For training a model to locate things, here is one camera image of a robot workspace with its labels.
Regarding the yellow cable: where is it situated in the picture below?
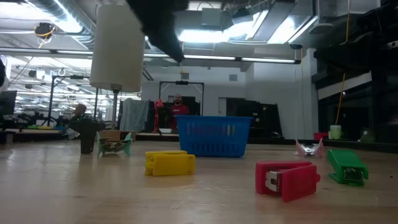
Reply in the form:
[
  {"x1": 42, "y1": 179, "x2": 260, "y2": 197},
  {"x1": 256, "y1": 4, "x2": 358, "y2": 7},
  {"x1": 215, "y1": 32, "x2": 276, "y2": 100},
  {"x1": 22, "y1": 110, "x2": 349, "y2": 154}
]
[{"x1": 334, "y1": 0, "x2": 351, "y2": 126}]

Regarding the red bin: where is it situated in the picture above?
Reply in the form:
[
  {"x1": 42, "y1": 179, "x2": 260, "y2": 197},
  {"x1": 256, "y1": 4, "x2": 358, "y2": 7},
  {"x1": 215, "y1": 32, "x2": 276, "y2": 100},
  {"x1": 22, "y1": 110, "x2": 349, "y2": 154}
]
[{"x1": 313, "y1": 131, "x2": 330, "y2": 142}]

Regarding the blue plastic basket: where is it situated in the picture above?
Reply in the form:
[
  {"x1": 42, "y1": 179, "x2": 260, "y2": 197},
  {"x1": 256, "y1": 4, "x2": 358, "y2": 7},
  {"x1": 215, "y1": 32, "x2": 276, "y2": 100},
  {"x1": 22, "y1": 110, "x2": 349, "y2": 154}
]
[{"x1": 174, "y1": 114, "x2": 253, "y2": 159}]

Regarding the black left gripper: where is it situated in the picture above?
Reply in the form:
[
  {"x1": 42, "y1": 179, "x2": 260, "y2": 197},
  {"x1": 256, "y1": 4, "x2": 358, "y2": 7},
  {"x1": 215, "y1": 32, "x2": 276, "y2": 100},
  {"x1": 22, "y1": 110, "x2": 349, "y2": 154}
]
[{"x1": 126, "y1": 0, "x2": 190, "y2": 63}]

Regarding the silver ventilation duct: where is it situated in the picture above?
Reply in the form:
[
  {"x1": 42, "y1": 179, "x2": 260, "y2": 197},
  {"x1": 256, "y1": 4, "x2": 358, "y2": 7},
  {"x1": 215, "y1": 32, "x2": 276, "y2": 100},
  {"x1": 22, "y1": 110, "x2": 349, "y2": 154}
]
[{"x1": 23, "y1": 0, "x2": 96, "y2": 49}]

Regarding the black frame rig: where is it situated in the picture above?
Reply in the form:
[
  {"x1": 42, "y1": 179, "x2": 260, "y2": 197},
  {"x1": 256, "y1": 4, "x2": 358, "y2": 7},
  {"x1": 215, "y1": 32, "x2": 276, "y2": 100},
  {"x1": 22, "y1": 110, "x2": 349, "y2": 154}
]
[{"x1": 158, "y1": 80, "x2": 205, "y2": 118}]

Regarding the black metal stand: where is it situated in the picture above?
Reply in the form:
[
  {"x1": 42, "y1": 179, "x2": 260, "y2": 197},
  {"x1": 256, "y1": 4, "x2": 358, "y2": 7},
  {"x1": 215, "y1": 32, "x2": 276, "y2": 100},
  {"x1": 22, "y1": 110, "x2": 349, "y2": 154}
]
[{"x1": 48, "y1": 74, "x2": 100, "y2": 127}]

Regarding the pale green container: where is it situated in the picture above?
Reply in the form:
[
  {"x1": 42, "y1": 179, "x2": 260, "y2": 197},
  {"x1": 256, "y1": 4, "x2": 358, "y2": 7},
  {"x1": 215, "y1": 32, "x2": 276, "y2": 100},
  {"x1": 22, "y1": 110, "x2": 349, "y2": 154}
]
[{"x1": 329, "y1": 124, "x2": 343, "y2": 141}]

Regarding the green mini stapler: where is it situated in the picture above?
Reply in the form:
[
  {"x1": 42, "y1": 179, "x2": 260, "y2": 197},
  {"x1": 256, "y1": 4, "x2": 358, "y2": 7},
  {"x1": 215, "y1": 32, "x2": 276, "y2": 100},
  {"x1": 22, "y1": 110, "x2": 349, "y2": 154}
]
[{"x1": 326, "y1": 148, "x2": 369, "y2": 187}]

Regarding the red mini stapler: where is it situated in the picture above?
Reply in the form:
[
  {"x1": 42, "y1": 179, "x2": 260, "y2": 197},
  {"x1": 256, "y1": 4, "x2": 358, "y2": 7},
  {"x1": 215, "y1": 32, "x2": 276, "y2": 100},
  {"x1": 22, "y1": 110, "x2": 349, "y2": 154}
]
[{"x1": 254, "y1": 160, "x2": 322, "y2": 203}]

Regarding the person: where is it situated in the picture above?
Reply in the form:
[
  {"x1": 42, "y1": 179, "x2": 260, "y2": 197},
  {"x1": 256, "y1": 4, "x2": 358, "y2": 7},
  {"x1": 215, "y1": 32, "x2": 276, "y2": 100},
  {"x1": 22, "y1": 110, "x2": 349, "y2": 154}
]
[
  {"x1": 169, "y1": 93, "x2": 190, "y2": 131},
  {"x1": 68, "y1": 103, "x2": 91, "y2": 123}
]

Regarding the teal staple remover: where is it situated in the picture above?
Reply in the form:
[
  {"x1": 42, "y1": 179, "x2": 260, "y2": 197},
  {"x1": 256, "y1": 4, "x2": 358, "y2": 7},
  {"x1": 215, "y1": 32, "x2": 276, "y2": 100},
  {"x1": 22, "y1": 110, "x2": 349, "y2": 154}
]
[{"x1": 96, "y1": 131, "x2": 134, "y2": 158}]

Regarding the dark green object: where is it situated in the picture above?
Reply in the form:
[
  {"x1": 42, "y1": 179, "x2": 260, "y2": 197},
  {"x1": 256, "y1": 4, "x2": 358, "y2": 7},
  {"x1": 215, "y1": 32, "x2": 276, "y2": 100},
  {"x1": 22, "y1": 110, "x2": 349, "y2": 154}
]
[{"x1": 359, "y1": 127, "x2": 376, "y2": 143}]

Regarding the yellow mini stapler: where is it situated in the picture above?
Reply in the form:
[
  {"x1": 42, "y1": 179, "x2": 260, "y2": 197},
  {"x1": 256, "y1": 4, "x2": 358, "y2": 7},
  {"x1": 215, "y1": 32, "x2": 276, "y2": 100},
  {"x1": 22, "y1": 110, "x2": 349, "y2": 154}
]
[{"x1": 144, "y1": 150, "x2": 197, "y2": 177}]

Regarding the ceiling light strip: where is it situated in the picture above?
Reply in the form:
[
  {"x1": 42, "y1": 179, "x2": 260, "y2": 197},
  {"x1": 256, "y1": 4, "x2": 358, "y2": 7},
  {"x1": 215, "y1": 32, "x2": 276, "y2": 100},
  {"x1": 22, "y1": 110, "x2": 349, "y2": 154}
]
[
  {"x1": 183, "y1": 54, "x2": 302, "y2": 65},
  {"x1": 0, "y1": 47, "x2": 94, "y2": 57}
]

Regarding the red desk lamp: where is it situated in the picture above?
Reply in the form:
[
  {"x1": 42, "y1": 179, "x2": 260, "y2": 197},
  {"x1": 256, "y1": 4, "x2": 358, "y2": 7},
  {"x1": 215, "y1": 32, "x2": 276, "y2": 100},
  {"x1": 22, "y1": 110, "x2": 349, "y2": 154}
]
[{"x1": 151, "y1": 98, "x2": 165, "y2": 134}]

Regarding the black table frame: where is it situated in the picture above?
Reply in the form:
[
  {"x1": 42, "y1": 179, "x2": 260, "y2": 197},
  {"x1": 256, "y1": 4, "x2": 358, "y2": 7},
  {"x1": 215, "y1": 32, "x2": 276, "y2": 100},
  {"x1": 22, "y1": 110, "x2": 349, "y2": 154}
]
[{"x1": 136, "y1": 132, "x2": 398, "y2": 154}]

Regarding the grey cloth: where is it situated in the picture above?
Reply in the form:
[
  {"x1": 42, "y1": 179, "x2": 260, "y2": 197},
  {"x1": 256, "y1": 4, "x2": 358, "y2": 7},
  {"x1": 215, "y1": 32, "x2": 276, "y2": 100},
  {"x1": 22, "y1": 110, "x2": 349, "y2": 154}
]
[{"x1": 119, "y1": 98, "x2": 150, "y2": 132}]

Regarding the dark computer monitor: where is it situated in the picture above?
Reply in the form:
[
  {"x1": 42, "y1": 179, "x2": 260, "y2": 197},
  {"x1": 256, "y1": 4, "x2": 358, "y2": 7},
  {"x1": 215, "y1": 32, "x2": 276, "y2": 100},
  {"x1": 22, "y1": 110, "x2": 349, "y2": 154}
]
[{"x1": 0, "y1": 90, "x2": 18, "y2": 116}]

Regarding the white lamp with wooden base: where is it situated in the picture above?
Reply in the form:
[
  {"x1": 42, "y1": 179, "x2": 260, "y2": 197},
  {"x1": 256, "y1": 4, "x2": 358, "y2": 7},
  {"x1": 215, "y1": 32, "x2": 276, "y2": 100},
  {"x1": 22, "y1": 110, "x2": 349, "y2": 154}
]
[{"x1": 89, "y1": 3, "x2": 146, "y2": 142}]

